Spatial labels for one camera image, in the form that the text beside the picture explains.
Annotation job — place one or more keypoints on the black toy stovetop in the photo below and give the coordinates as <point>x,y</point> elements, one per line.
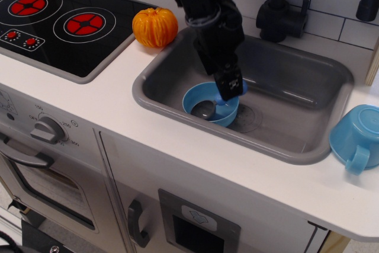
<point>73,39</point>

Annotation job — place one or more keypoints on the orange plastic pumpkin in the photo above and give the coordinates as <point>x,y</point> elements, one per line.
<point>155,27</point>

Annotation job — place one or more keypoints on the grey plastic sink basin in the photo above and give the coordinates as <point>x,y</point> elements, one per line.
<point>294,98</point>

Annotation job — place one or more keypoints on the light blue plastic cup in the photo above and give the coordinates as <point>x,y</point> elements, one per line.
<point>354,140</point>

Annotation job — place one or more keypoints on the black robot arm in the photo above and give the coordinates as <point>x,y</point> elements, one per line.
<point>200,13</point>

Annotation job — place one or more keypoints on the grey cabinet door handle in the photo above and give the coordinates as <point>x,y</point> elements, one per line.
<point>134,212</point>

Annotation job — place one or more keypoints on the grey oven door handle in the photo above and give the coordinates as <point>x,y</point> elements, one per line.
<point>39,160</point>

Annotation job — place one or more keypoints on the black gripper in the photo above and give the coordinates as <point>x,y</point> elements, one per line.
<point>216,45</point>

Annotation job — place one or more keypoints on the grey oven knob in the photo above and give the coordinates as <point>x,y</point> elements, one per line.
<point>47,130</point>

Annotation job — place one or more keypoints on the dark grey toy faucet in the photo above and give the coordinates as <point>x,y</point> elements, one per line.
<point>277,20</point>

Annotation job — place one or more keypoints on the light blue plastic bowl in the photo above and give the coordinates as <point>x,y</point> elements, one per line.
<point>225,111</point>

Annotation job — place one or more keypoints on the grey spoon with blue handle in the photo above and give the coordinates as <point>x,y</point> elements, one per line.
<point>204,110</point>

